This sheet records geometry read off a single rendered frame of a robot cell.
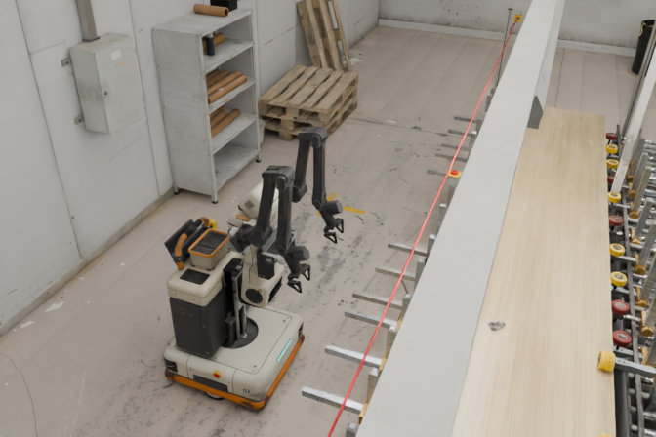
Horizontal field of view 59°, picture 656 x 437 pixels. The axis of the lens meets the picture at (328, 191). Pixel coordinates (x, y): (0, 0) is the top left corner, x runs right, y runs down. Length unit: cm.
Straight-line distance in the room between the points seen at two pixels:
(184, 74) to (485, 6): 659
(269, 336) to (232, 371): 33
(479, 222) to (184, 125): 456
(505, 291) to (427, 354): 261
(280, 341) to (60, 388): 136
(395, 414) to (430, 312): 13
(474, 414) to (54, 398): 250
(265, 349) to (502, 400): 151
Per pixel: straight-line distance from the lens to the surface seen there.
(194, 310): 333
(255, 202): 290
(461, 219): 76
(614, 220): 397
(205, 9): 534
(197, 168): 534
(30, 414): 400
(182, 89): 507
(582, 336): 305
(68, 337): 436
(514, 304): 311
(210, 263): 330
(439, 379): 56
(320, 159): 297
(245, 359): 356
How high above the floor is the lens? 287
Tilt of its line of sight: 31 degrees down
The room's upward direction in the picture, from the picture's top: 1 degrees clockwise
